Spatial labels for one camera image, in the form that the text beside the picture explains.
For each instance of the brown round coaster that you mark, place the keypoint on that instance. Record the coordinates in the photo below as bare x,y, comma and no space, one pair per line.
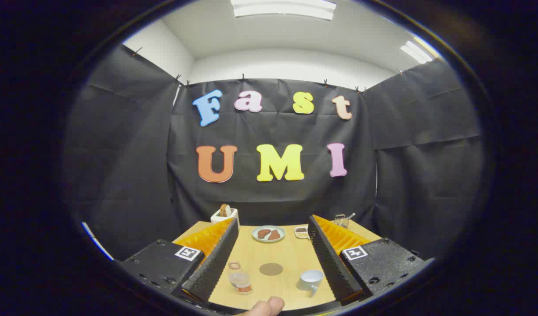
271,269

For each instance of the small white dish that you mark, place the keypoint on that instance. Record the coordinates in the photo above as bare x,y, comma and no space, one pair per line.
301,231

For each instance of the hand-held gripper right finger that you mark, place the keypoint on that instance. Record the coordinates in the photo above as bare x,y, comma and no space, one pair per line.
332,263

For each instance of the white cup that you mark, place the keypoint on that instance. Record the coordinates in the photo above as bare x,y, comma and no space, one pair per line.
310,277

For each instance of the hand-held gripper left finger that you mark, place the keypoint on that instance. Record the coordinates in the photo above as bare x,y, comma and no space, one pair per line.
214,263

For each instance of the toasted bread slice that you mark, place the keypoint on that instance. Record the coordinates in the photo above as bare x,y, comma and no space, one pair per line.
225,210

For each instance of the large ceiling light panel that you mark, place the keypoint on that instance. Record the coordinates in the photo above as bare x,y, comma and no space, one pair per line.
282,8

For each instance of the clear glass jar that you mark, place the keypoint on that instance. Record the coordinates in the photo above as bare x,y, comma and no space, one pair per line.
341,221

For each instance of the small ceiling light panel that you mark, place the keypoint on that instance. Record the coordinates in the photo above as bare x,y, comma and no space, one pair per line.
416,52

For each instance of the white toaster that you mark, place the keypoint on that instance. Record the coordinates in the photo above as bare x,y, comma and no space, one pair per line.
216,217

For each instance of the pale green plate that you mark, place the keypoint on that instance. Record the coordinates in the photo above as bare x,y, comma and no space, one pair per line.
268,240

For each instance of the wooden table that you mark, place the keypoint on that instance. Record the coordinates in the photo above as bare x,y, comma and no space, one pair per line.
286,256

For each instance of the black backdrop cloth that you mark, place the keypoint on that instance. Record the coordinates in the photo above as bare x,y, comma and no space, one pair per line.
273,131

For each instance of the clear plastic juice bottle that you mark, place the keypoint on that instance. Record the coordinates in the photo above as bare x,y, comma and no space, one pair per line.
241,281

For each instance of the brown meat piece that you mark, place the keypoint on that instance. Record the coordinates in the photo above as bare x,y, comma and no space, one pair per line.
263,233
275,235

